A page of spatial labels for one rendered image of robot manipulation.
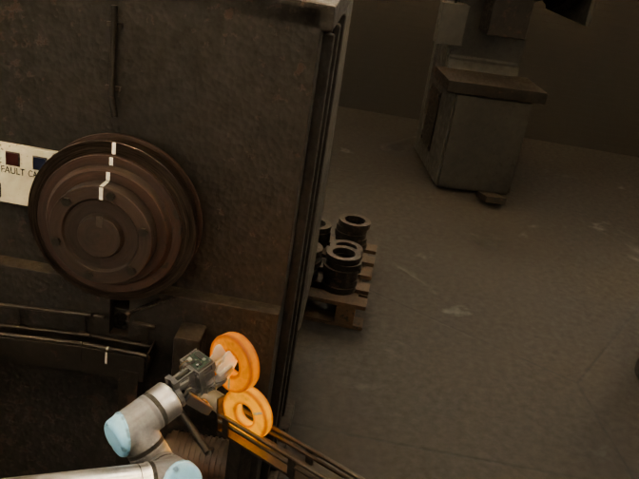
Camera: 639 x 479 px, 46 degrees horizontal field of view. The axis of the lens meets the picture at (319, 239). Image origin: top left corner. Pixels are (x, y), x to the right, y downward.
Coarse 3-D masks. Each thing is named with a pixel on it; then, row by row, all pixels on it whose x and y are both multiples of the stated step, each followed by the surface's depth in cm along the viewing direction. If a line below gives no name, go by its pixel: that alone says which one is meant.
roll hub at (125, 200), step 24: (72, 192) 195; (96, 192) 194; (120, 192) 194; (72, 216) 199; (96, 216) 196; (120, 216) 197; (144, 216) 196; (72, 240) 202; (96, 240) 199; (120, 240) 198; (144, 240) 198; (72, 264) 204; (96, 264) 204; (120, 264) 203; (144, 264) 201
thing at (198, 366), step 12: (180, 360) 182; (192, 360) 181; (204, 360) 182; (180, 372) 181; (192, 372) 179; (204, 372) 181; (168, 384) 178; (180, 384) 177; (192, 384) 181; (204, 384) 181; (180, 396) 177
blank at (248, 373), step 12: (228, 336) 190; (240, 336) 190; (228, 348) 191; (240, 348) 188; (252, 348) 189; (240, 360) 189; (252, 360) 187; (240, 372) 190; (252, 372) 187; (228, 384) 194; (240, 384) 191; (252, 384) 190
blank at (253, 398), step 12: (228, 396) 208; (240, 396) 205; (252, 396) 202; (264, 396) 204; (228, 408) 209; (240, 408) 209; (252, 408) 203; (264, 408) 202; (240, 420) 208; (264, 420) 202; (264, 432) 203
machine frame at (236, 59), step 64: (0, 0) 201; (64, 0) 199; (128, 0) 198; (192, 0) 196; (256, 0) 194; (320, 0) 198; (0, 64) 208; (64, 64) 206; (128, 64) 204; (192, 64) 202; (256, 64) 201; (320, 64) 207; (0, 128) 216; (64, 128) 214; (128, 128) 212; (192, 128) 210; (256, 128) 208; (320, 128) 217; (256, 192) 215; (0, 256) 232; (256, 256) 223; (0, 320) 235; (64, 320) 233; (192, 320) 228; (256, 320) 226; (0, 384) 245; (64, 384) 243; (256, 384) 235; (0, 448) 256; (64, 448) 253
